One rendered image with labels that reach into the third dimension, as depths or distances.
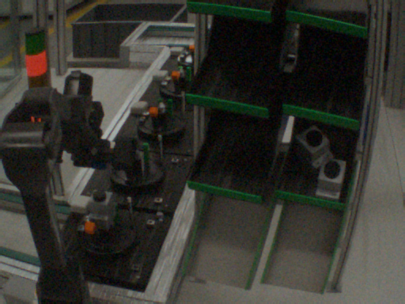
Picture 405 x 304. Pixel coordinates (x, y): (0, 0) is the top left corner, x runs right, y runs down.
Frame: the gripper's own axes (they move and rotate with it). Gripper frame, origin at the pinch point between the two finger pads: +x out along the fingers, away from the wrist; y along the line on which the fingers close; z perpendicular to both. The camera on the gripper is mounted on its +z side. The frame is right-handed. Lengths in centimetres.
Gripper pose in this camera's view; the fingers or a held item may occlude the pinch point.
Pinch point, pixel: (96, 159)
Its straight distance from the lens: 109.4
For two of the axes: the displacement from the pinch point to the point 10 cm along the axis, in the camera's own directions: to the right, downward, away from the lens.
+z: 1.4, -9.3, 3.5
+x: 1.2, 3.6, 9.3
